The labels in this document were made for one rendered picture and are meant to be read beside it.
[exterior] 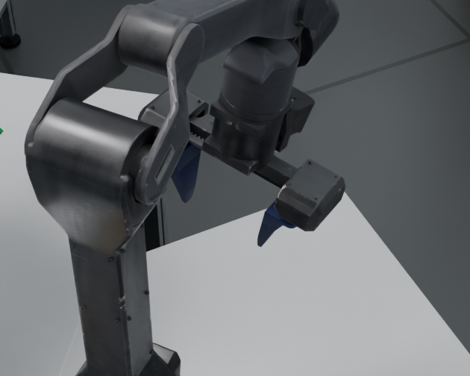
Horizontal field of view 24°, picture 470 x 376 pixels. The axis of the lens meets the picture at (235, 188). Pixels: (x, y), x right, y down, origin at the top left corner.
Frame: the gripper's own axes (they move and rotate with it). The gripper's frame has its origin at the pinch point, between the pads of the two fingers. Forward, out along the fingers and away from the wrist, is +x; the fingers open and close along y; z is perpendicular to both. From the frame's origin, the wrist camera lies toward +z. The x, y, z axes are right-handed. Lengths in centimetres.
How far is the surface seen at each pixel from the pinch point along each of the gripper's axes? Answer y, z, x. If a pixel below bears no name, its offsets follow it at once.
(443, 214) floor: 1, 129, 103
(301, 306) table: -4.7, 17.8, 28.8
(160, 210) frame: 27, 39, 51
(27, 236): 29.6, 9.2, 34.2
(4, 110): 48, 26, 34
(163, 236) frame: 27, 41, 58
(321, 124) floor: 40, 141, 106
